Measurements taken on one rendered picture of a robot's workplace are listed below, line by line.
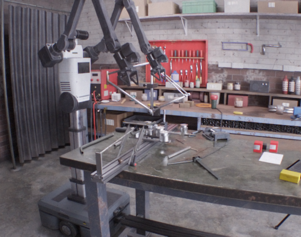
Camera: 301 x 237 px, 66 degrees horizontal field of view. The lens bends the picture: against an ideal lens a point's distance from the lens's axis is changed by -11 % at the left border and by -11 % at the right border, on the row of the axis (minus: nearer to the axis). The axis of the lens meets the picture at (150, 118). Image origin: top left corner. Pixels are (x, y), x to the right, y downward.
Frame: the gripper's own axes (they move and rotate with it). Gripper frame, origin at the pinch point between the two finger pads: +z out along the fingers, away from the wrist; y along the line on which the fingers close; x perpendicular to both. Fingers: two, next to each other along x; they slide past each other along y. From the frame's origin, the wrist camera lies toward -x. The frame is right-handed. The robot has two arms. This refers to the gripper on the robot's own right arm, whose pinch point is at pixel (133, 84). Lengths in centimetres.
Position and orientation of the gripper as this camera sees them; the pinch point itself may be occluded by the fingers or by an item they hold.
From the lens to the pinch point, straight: 141.9
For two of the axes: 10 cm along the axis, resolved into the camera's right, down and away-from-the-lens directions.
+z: 4.6, 8.9, -0.1
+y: 3.9, -2.0, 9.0
